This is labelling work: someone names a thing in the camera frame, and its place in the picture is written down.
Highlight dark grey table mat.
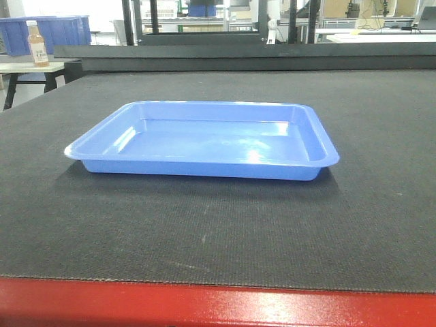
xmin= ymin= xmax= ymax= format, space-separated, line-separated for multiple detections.
xmin=1 ymin=70 xmax=435 ymax=293

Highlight blue plastic tray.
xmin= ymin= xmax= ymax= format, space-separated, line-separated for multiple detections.
xmin=64 ymin=101 xmax=340 ymax=181

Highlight white side table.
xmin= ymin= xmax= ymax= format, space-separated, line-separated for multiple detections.
xmin=1 ymin=54 xmax=78 ymax=111

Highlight black metal frame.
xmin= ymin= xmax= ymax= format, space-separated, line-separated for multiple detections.
xmin=54 ymin=12 xmax=435 ymax=72

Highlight red metal cabinet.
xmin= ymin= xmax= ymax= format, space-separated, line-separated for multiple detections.
xmin=1 ymin=278 xmax=435 ymax=326

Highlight blue storage crate background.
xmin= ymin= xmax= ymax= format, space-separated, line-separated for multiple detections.
xmin=1 ymin=15 xmax=91 ymax=57

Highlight orange drink bottle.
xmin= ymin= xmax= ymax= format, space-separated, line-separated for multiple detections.
xmin=27 ymin=20 xmax=49 ymax=67

